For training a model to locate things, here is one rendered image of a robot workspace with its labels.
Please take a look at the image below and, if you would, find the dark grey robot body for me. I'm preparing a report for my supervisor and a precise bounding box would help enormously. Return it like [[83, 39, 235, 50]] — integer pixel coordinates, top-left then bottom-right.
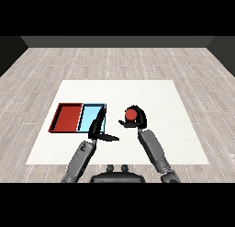
[[88, 165, 147, 184]]

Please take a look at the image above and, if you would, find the red shallow open box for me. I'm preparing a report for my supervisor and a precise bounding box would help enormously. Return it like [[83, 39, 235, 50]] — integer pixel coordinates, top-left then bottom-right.
[[48, 102, 84, 134]]

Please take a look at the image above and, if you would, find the light blue shallow open box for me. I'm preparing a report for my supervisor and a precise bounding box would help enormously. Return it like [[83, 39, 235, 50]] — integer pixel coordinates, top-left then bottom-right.
[[76, 103, 107, 134]]

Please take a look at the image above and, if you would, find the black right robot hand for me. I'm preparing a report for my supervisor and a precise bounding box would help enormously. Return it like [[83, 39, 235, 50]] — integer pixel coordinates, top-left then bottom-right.
[[117, 105, 148, 131]]

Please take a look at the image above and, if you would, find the small red can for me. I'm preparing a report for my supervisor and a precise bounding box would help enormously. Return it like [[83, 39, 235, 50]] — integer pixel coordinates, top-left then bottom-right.
[[124, 108, 139, 123]]

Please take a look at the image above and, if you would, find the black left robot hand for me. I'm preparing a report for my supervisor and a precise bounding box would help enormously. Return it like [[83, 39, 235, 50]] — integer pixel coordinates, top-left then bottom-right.
[[87, 105, 120, 142]]

